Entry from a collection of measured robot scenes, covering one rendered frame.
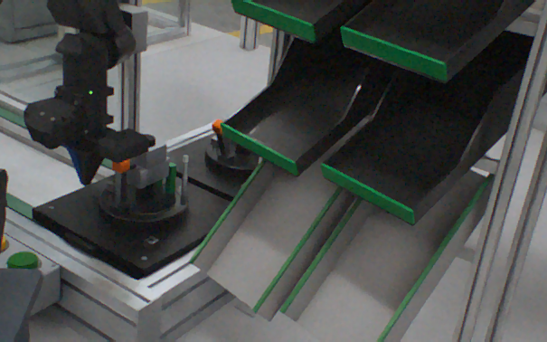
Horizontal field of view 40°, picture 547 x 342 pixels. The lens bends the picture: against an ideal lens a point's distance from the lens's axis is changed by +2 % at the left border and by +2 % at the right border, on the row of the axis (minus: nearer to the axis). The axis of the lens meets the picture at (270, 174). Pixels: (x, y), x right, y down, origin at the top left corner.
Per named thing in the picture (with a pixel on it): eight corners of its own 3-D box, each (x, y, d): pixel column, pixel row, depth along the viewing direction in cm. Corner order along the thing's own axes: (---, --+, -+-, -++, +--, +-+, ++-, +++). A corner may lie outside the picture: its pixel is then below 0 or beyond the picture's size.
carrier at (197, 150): (253, 217, 124) (260, 149, 118) (149, 168, 135) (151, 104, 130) (329, 172, 142) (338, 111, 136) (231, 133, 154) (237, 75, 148)
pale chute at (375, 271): (374, 381, 86) (361, 371, 83) (294, 321, 94) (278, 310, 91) (505, 185, 90) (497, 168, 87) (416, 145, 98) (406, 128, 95)
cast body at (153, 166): (140, 190, 113) (141, 148, 110) (119, 180, 115) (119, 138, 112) (177, 172, 119) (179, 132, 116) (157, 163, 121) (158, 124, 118)
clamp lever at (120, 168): (119, 208, 112) (120, 163, 109) (110, 204, 113) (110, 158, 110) (136, 200, 115) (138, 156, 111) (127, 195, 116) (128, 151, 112)
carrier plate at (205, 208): (144, 281, 105) (144, 269, 104) (32, 219, 116) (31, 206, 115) (248, 220, 123) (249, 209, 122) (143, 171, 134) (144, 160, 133)
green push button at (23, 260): (20, 282, 102) (19, 270, 101) (1, 270, 104) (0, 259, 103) (45, 270, 105) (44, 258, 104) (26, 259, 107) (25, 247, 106)
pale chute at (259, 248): (270, 322, 94) (254, 311, 90) (204, 273, 102) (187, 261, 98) (394, 145, 98) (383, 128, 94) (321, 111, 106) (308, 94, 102)
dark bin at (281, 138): (297, 178, 86) (284, 131, 81) (224, 137, 94) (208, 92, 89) (443, 48, 97) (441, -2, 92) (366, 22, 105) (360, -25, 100)
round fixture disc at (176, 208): (144, 242, 110) (144, 231, 109) (79, 208, 117) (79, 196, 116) (205, 209, 120) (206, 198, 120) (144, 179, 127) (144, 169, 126)
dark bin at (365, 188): (413, 227, 79) (407, 178, 74) (323, 178, 87) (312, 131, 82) (561, 80, 90) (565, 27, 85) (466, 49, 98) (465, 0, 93)
